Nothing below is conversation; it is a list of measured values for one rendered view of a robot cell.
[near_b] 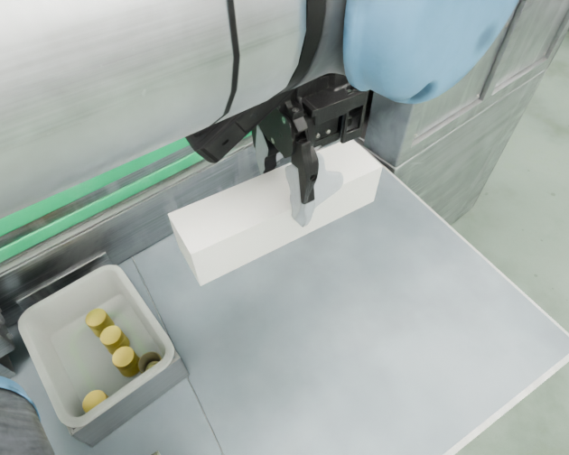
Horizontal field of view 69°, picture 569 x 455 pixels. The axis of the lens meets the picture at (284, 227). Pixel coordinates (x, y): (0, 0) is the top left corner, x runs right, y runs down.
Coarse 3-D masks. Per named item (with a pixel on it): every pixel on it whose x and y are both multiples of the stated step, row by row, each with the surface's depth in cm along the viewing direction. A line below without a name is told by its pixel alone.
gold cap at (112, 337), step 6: (108, 330) 67; (114, 330) 67; (120, 330) 67; (102, 336) 66; (108, 336) 66; (114, 336) 66; (120, 336) 66; (102, 342) 66; (108, 342) 65; (114, 342) 66; (120, 342) 67; (126, 342) 69; (108, 348) 67; (114, 348) 67
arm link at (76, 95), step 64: (0, 0) 6; (64, 0) 7; (128, 0) 8; (192, 0) 8; (256, 0) 9; (320, 0) 10; (384, 0) 10; (448, 0) 11; (512, 0) 13; (0, 64) 7; (64, 64) 7; (128, 64) 8; (192, 64) 9; (256, 64) 10; (320, 64) 12; (384, 64) 11; (448, 64) 13; (0, 128) 7; (64, 128) 8; (128, 128) 9; (192, 128) 11; (0, 192) 8
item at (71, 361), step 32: (64, 288) 68; (96, 288) 72; (128, 288) 69; (32, 320) 66; (64, 320) 71; (128, 320) 73; (32, 352) 62; (64, 352) 69; (96, 352) 69; (160, 352) 69; (64, 384) 63; (96, 384) 66; (128, 384) 59; (64, 416) 56; (96, 416) 57
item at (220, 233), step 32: (352, 160) 49; (224, 192) 45; (256, 192) 45; (288, 192) 45; (352, 192) 48; (192, 224) 42; (224, 224) 42; (256, 224) 42; (288, 224) 46; (320, 224) 49; (192, 256) 40; (224, 256) 43; (256, 256) 47
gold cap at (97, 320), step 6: (90, 312) 69; (96, 312) 69; (102, 312) 69; (90, 318) 68; (96, 318) 68; (102, 318) 68; (108, 318) 70; (90, 324) 67; (96, 324) 67; (102, 324) 68; (108, 324) 70; (114, 324) 72; (96, 330) 68; (102, 330) 69
